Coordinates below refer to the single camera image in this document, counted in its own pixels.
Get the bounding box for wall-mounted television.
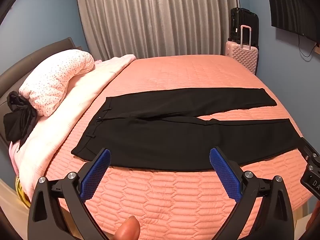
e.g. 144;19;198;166
265;0;320;43

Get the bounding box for grey curtain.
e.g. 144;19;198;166
76;0;240;60

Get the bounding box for yellow item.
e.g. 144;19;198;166
14;175;31;208

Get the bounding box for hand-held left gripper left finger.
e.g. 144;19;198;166
28;149;112;240

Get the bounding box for black pants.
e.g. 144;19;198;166
71;87;304;173

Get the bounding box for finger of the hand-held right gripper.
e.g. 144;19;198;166
300;137;320;167

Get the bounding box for black suitcase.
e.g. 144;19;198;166
230;7;259;43

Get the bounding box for person's left hand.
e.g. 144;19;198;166
117;216;140;240

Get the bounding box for black cloth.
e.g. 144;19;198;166
3;91;40;147

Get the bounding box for pale pink blanket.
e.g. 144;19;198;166
9;54;137;200

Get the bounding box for black cable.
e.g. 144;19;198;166
297;34;317;59

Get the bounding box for pink suitcase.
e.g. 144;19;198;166
225;25;258;75

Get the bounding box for bed with salmon quilt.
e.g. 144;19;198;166
46;54;315;240

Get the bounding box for floral pink pillow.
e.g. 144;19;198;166
19;49;95;117

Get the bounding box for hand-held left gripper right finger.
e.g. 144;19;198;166
209;147;294;240

